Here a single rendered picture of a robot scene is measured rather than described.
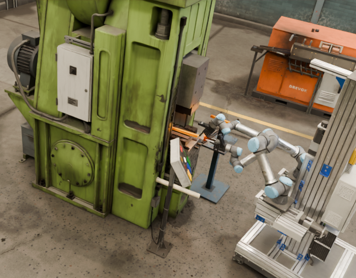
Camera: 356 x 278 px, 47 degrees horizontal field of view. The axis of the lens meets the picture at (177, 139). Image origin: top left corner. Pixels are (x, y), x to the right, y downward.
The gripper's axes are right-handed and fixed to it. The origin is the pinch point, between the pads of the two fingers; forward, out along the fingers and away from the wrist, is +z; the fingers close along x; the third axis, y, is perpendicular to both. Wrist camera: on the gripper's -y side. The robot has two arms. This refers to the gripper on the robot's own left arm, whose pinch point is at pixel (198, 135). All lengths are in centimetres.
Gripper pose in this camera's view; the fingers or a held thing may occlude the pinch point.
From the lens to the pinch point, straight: 402.6
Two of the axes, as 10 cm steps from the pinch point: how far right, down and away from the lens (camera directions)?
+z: -5.6, 5.7, 6.0
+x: 4.1, -4.4, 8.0
